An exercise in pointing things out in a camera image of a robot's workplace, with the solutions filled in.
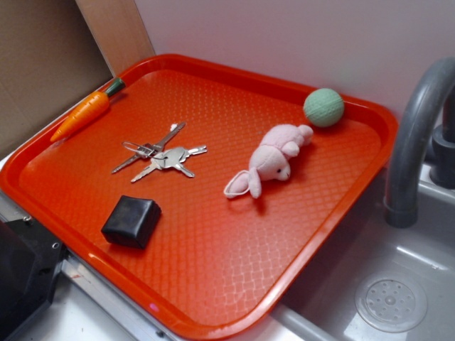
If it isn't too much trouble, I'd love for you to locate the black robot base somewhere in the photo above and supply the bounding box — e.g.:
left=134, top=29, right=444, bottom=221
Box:
left=1, top=217, right=66, bottom=340

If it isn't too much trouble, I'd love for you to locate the green textured ball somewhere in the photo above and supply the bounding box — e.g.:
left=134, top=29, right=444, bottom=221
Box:
left=303, top=88, right=345, bottom=128

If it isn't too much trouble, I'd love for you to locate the pink plush bunny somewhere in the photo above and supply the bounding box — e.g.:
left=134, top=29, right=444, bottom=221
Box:
left=224, top=124, right=314, bottom=199

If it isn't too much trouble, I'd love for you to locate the silver key bunch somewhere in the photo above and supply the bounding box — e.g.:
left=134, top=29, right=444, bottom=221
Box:
left=111, top=122, right=208, bottom=183

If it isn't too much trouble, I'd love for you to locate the black square block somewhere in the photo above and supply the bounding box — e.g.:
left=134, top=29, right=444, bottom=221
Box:
left=101, top=195, right=161, bottom=249

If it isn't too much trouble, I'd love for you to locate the orange toy carrot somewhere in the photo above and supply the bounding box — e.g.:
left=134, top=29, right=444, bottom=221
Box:
left=50, top=78, right=126, bottom=143

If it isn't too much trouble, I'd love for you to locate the grey curved faucet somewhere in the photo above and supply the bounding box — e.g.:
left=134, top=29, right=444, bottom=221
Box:
left=384, top=57, right=454, bottom=228

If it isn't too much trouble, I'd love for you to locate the grey toy sink basin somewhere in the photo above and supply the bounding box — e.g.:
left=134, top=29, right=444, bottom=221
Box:
left=269, top=161, right=455, bottom=341

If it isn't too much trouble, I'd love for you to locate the light wooden board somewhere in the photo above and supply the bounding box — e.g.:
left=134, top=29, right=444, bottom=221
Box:
left=76, top=0, right=156, bottom=75

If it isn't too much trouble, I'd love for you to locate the brown cardboard panel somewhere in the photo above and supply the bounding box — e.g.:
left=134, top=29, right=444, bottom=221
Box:
left=1, top=1, right=111, bottom=157

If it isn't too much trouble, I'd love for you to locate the black faucet handle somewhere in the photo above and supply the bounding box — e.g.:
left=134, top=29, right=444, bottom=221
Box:
left=430, top=89, right=454, bottom=190

